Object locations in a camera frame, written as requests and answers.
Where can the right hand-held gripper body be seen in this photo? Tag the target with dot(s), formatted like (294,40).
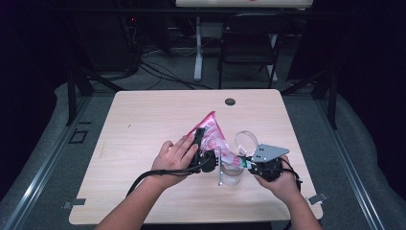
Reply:
(268,169)

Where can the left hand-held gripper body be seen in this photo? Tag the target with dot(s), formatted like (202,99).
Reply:
(206,163)

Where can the pink and white snack bag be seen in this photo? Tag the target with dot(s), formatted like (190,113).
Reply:
(212,134)

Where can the clear glass measuring cup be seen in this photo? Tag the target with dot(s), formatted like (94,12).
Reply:
(230,177)

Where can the person's right hand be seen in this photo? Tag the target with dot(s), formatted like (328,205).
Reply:
(285,187)

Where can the person's left hand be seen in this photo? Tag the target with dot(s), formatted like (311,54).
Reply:
(172,163)

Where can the grey tape piece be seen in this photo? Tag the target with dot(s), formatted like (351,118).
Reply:
(316,198)
(75,202)

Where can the black metal stand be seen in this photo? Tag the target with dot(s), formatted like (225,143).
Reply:
(75,96)
(328,96)

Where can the black folding chair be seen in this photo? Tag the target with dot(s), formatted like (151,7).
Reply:
(252,38)

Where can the white desk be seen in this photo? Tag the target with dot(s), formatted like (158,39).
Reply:
(244,3)

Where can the metal floor rail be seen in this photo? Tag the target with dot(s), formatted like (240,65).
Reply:
(351,172)
(41,179)

